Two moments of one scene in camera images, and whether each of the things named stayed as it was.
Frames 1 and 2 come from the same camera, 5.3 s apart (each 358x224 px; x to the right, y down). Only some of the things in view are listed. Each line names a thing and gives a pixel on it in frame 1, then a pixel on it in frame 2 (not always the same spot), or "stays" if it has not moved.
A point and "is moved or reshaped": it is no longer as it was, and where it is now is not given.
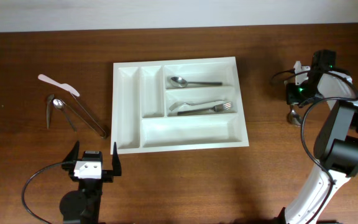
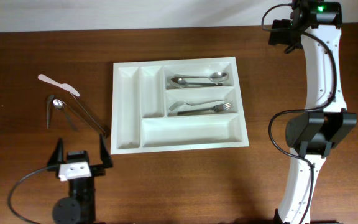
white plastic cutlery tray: x=176 y=105 stays
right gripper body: x=299 y=94 -> x=281 y=30
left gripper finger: x=116 y=163 -> x=105 y=157
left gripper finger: x=74 y=154 -> x=57 y=157
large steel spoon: x=180 y=82 stays
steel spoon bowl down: x=294 y=117 is moved or reshaped
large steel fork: x=215 y=108 stays
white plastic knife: x=62 y=85 stays
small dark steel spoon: x=50 y=98 stays
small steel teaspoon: x=59 y=104 stays
